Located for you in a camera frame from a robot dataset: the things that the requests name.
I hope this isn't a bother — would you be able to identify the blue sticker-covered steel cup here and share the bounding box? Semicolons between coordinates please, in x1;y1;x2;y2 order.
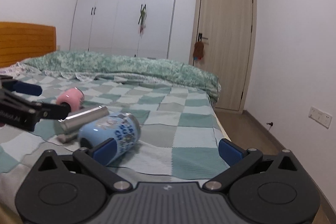
77;113;141;165

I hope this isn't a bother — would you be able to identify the pink ceramic mug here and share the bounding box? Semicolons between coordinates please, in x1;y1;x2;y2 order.
56;88;85;112

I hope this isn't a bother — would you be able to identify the stainless steel cylinder bottle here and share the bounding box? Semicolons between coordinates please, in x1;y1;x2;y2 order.
54;106;109;143

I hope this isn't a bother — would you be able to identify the orange wooden headboard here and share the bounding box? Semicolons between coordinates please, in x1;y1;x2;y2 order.
0;22;56;68

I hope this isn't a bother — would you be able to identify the checkered green grey bedsheet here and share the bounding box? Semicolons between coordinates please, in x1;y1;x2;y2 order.
1;63;228;209

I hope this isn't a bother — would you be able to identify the green floral duvet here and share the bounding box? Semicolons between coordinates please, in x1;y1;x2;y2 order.
21;51;221;103

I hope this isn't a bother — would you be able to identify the white wardrobe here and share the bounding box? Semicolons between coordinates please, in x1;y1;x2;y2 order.
70;0;175;59

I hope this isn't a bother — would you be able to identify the hanging charm on wardrobe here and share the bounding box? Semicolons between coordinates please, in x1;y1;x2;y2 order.
138;5;147;35

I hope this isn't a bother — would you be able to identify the beige wooden door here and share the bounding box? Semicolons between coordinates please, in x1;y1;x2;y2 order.
189;0;257;113

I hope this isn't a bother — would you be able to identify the white wall socket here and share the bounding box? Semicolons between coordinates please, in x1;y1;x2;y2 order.
308;106;333;128

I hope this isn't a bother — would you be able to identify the brown plush toy on handle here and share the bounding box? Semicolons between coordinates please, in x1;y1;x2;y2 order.
193;41;205;60

